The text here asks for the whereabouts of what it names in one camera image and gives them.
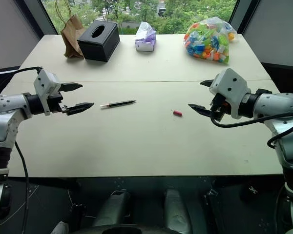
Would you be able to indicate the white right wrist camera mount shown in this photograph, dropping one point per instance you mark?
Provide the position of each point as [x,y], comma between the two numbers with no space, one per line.
[230,83]

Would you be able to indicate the purple white tissue pack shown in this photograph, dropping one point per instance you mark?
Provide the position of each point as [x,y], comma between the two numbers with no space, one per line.
[145,39]

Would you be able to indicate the clear bag of colourful blocks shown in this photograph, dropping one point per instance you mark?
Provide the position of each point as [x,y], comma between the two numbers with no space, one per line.
[207,44]

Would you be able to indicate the black pen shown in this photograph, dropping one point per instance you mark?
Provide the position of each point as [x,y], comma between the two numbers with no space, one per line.
[118,104]

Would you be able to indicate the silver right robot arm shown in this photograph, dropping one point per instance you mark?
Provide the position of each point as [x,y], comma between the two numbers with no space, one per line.
[278,102]

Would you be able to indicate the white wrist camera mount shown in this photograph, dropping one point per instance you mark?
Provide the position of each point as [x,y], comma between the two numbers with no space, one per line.
[45,81]
[230,83]

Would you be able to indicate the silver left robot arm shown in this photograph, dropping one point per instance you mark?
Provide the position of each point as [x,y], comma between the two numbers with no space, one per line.
[5,104]

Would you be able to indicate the brown paper bag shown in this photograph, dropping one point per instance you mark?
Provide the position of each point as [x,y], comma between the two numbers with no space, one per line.
[72,36]

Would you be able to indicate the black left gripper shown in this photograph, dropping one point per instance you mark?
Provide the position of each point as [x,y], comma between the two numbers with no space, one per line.
[55,101]

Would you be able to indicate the black tissue box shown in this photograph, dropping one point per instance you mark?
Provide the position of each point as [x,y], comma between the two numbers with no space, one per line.
[97,48]

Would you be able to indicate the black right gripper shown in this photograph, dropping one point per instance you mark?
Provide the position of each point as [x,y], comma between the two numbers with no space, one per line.
[217,101]

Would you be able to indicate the small red cap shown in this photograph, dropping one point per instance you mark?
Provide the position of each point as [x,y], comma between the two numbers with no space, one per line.
[177,113]

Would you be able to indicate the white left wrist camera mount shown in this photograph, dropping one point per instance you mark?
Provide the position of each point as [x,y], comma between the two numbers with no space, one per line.
[45,81]

